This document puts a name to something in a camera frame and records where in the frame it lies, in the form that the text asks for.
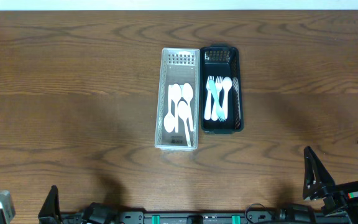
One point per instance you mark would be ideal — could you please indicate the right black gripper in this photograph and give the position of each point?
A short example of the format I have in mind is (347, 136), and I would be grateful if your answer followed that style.
(343, 191)

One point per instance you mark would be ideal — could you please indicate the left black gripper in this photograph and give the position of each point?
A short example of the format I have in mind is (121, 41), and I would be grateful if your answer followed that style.
(51, 208)

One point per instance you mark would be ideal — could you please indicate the mint green plastic fork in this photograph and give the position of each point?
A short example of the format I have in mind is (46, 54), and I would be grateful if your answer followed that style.
(213, 113)

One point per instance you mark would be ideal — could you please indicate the white thick plastic spoon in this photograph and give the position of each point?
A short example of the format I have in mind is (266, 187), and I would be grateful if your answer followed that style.
(226, 84)

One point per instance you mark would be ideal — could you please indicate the white plastic fork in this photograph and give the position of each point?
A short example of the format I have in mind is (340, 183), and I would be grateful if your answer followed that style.
(218, 108)
(207, 109)

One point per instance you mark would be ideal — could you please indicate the white spoon lowest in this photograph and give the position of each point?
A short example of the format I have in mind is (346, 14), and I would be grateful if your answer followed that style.
(169, 119)

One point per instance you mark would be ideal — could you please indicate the dark green mesh basket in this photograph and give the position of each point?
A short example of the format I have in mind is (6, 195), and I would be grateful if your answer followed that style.
(222, 60)

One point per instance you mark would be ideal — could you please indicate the clear plastic mesh basket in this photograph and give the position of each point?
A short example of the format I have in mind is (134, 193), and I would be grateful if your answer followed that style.
(177, 66)

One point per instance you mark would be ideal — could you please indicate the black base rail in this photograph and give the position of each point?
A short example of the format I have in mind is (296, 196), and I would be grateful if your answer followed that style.
(251, 216)

